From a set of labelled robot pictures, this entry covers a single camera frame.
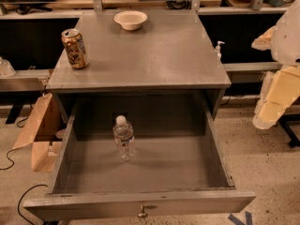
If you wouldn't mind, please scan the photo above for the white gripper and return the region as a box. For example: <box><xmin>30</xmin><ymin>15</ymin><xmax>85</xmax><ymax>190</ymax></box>
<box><xmin>251</xmin><ymin>26</ymin><xmax>300</xmax><ymax>129</ymax></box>

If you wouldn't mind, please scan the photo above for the clear plastic water bottle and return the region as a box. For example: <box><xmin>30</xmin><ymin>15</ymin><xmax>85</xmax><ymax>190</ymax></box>
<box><xmin>112</xmin><ymin>115</ymin><xmax>136</xmax><ymax>162</ymax></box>

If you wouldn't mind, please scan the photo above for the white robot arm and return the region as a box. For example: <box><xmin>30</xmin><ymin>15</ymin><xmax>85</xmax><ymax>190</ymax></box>
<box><xmin>251</xmin><ymin>0</ymin><xmax>300</xmax><ymax>129</ymax></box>

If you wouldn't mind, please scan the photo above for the white pump dispenser bottle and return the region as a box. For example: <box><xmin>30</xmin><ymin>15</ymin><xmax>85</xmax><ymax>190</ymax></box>
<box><xmin>215</xmin><ymin>41</ymin><xmax>225</xmax><ymax>61</ymax></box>

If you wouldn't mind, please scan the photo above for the grey cabinet with counter top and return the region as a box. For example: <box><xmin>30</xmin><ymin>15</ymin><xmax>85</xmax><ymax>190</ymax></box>
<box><xmin>47</xmin><ymin>10</ymin><xmax>231</xmax><ymax>115</ymax></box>

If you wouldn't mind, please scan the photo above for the open grey top drawer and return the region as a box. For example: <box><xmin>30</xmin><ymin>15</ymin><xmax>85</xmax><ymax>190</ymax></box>
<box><xmin>23</xmin><ymin>92</ymin><xmax>255</xmax><ymax>221</ymax></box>

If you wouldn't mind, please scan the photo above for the metal drawer knob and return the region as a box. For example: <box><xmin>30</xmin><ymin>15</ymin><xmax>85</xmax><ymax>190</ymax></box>
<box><xmin>137</xmin><ymin>205</ymin><xmax>148</xmax><ymax>218</ymax></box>

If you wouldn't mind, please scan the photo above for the black table leg base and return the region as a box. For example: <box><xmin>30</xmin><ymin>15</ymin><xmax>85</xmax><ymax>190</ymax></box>
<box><xmin>278</xmin><ymin>114</ymin><xmax>300</xmax><ymax>147</ymax></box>

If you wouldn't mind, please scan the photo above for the gold soda can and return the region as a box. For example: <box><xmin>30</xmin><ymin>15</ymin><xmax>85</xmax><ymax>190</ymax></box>
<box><xmin>61</xmin><ymin>28</ymin><xmax>89</xmax><ymax>69</ymax></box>

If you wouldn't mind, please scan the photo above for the open cardboard box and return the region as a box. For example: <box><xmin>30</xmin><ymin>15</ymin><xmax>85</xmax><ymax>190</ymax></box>
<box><xmin>13</xmin><ymin>94</ymin><xmax>63</xmax><ymax>173</ymax></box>

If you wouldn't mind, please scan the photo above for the black floor cable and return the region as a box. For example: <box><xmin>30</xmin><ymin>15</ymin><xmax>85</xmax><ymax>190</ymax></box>
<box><xmin>17</xmin><ymin>184</ymin><xmax>49</xmax><ymax>225</ymax></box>

